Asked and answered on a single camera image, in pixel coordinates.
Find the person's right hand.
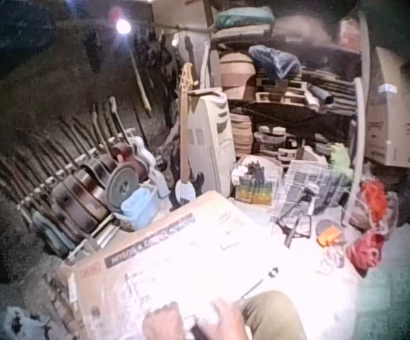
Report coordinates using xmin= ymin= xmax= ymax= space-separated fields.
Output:
xmin=192 ymin=296 xmax=249 ymax=340

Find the person's left hand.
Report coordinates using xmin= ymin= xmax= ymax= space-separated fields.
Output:
xmin=142 ymin=300 xmax=186 ymax=340

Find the large printed cardboard box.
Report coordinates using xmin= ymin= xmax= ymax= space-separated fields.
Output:
xmin=57 ymin=190 xmax=336 ymax=340

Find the blue plastic basket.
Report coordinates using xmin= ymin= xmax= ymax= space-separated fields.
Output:
xmin=120 ymin=183 xmax=160 ymax=231

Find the black metal stand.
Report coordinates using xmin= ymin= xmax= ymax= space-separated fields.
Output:
xmin=271 ymin=189 xmax=314 ymax=249

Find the colourful printed box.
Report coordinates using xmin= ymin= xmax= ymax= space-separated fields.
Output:
xmin=233 ymin=157 xmax=275 ymax=209

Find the orange hand tool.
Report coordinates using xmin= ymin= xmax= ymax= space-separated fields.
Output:
xmin=316 ymin=226 xmax=344 ymax=248

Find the grey round disc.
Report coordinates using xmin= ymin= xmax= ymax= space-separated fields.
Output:
xmin=104 ymin=164 xmax=142 ymax=210

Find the grey plastic bag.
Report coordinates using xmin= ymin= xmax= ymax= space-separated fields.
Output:
xmin=3 ymin=305 xmax=52 ymax=340

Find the white bass guitar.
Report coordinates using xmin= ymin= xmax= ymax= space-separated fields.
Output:
xmin=170 ymin=62 xmax=206 ymax=213

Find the row of guitars in rack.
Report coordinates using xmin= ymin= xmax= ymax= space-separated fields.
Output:
xmin=0 ymin=95 xmax=158 ymax=261

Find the white vented appliance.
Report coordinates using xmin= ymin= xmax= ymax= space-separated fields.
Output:
xmin=186 ymin=90 xmax=238 ymax=200

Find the green cloth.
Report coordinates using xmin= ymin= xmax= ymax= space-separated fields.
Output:
xmin=327 ymin=142 xmax=355 ymax=179

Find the shelf with wooden guitar parts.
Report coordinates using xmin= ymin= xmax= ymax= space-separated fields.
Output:
xmin=208 ymin=6 xmax=367 ymax=169

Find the stack of brown cartons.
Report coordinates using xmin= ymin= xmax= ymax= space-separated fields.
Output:
xmin=363 ymin=45 xmax=410 ymax=168

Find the glowing light bulb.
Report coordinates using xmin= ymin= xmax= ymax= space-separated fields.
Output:
xmin=115 ymin=17 xmax=132 ymax=35

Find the white wire rack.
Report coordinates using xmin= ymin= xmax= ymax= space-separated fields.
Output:
xmin=277 ymin=158 xmax=353 ymax=217

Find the red orange coiled cable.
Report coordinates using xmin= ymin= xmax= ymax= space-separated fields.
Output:
xmin=345 ymin=179 xmax=392 ymax=276

